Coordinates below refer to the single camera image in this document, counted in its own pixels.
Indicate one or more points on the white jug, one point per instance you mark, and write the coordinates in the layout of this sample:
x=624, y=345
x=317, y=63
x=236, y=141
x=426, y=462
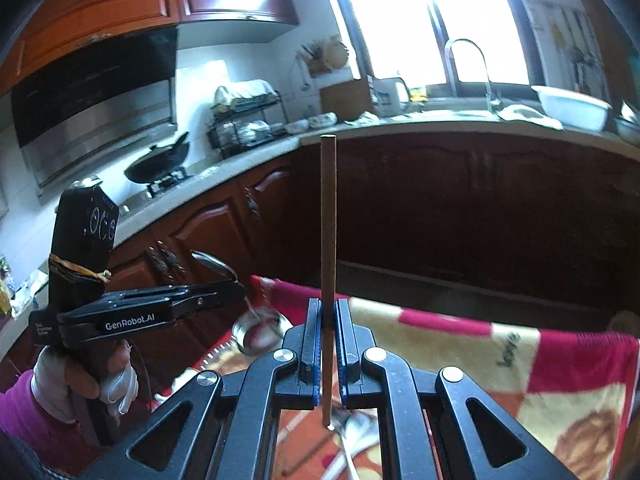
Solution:
x=389, y=97

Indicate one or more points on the black dish rack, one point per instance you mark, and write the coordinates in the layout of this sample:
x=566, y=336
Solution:
x=245, y=120

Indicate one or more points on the dark wooden lower cabinets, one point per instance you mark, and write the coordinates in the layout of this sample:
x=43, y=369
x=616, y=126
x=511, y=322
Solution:
x=450, y=200

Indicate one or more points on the small patterned bowl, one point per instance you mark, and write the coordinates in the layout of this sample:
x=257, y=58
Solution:
x=322, y=120

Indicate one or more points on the dish cloth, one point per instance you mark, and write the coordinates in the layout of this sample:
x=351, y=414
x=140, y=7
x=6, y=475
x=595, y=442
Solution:
x=530, y=114

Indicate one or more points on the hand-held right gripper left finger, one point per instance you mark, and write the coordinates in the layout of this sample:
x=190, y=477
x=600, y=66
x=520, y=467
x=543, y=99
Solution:
x=315, y=355

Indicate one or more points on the window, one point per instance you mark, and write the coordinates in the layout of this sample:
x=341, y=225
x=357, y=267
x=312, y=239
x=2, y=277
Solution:
x=430, y=15

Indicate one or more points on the black steel range hood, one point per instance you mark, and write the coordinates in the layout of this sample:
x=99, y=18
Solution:
x=95, y=100

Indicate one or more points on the brown cutting board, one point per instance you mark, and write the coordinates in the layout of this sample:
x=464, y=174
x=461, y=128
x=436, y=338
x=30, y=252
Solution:
x=345, y=97

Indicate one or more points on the white utensil holder jar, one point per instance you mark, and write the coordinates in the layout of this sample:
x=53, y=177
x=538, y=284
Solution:
x=260, y=340

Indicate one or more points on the metal faucet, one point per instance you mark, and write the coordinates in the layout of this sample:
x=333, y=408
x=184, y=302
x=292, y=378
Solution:
x=470, y=45

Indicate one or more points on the red wooden upper cabinets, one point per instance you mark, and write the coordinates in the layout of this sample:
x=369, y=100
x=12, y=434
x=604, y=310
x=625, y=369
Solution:
x=125, y=0

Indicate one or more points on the white basin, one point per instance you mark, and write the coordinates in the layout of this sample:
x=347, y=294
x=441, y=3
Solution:
x=575, y=107

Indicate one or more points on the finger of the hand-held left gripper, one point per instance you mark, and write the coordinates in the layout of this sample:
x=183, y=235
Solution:
x=215, y=295

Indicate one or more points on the pale bowl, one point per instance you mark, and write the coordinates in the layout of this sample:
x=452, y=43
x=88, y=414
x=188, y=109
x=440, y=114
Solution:
x=629, y=125

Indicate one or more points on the gas stove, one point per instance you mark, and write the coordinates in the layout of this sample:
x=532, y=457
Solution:
x=167, y=184

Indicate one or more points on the metal spoon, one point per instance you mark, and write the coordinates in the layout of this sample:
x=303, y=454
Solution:
x=212, y=262

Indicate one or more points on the black wok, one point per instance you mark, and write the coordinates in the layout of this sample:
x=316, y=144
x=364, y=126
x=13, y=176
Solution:
x=157, y=160

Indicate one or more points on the wall calendar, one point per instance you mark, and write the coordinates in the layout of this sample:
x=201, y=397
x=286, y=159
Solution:
x=565, y=45

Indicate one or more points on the brown wooden chopstick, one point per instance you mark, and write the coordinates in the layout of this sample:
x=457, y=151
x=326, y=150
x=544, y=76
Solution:
x=328, y=220

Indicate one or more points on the round bamboo lid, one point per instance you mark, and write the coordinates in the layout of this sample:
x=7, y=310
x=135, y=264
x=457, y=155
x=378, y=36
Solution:
x=335, y=54

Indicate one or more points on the person's left forearm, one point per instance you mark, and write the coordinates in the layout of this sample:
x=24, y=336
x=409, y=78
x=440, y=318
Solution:
x=25, y=420

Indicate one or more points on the printed blanket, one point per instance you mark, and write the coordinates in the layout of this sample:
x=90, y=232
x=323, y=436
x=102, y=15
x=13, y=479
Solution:
x=450, y=350

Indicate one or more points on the wall utensil holder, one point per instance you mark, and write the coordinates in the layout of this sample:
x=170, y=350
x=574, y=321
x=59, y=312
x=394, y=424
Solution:
x=311, y=60

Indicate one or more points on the person's left hand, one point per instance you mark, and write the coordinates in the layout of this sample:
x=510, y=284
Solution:
x=50, y=380

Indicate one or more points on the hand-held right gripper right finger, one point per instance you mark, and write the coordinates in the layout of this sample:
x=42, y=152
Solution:
x=343, y=355

